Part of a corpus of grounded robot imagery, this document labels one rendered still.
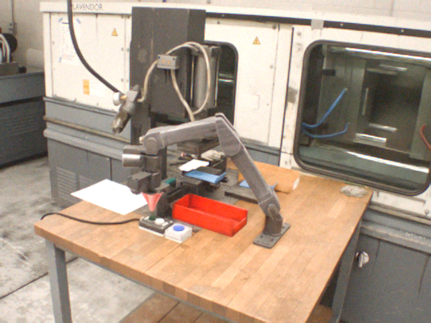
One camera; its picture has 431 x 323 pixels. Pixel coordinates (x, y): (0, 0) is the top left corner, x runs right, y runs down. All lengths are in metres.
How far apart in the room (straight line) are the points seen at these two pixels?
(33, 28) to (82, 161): 4.27
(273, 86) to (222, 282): 1.23
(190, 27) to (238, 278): 0.92
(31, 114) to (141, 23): 3.19
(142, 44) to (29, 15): 5.63
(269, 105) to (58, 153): 1.85
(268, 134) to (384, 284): 0.98
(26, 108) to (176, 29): 3.30
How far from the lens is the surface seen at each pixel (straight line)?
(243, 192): 1.80
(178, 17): 1.65
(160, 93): 1.72
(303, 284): 1.30
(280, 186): 1.89
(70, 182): 3.45
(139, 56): 1.77
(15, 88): 4.67
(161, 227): 1.47
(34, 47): 7.26
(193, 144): 1.65
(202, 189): 1.73
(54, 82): 3.39
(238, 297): 1.21
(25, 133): 4.82
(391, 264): 2.28
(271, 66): 2.22
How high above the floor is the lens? 1.63
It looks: 19 degrees down
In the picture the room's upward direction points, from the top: 3 degrees clockwise
